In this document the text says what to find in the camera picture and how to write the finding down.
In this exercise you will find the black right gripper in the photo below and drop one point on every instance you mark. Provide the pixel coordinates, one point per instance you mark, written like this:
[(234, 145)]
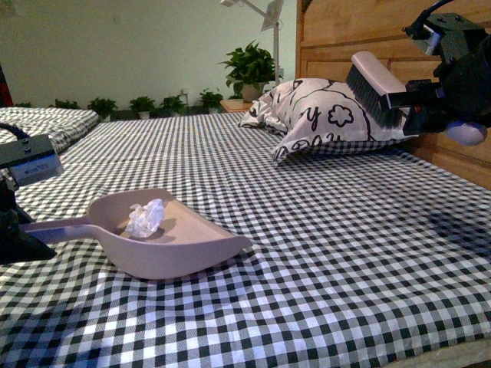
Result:
[(458, 104)]

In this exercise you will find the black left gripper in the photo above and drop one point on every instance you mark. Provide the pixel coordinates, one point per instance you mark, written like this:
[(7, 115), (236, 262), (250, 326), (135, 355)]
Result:
[(17, 245)]

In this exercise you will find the beige hand brush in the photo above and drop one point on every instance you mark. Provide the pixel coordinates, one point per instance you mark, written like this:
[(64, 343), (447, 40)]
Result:
[(370, 80)]

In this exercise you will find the white paper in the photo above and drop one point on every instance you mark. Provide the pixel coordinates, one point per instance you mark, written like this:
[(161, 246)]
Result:
[(144, 220)]

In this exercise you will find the beige plastic dustpan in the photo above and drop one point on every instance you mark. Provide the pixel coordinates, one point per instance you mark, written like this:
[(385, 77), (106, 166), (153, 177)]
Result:
[(184, 243)]

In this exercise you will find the checkered folded blanket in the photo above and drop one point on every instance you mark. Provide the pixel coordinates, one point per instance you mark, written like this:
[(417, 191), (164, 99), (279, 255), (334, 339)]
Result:
[(64, 126)]

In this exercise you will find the wooden bed headboard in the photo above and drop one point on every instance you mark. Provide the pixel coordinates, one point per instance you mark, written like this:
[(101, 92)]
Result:
[(329, 32)]

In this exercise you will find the small potted plant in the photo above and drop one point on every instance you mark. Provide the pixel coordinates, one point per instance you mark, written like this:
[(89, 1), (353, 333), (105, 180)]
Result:
[(66, 104), (104, 107), (211, 100), (142, 106), (174, 106)]

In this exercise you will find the cartoon print pillow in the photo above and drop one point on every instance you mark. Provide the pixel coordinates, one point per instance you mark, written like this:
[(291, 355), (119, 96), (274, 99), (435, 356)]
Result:
[(318, 116)]

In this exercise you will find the checkered bed sheet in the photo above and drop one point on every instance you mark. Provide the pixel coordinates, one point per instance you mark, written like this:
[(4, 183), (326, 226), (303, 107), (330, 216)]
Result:
[(380, 259)]

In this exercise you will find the white floor lamp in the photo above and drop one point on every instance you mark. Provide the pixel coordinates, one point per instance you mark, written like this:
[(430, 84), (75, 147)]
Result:
[(271, 20)]

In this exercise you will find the large potted green plant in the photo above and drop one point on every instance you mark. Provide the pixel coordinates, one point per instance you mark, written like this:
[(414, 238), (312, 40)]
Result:
[(250, 69)]

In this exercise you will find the far wooden nightstand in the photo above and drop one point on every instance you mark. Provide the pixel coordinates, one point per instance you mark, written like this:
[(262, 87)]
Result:
[(235, 105)]

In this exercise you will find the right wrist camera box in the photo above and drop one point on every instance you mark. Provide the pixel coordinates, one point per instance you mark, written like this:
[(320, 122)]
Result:
[(448, 35)]

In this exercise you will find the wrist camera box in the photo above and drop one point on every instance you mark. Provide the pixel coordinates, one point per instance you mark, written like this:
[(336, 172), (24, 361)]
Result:
[(448, 35), (31, 160)]

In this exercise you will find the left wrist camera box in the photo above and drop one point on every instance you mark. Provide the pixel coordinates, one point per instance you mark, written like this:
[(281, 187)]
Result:
[(31, 160)]

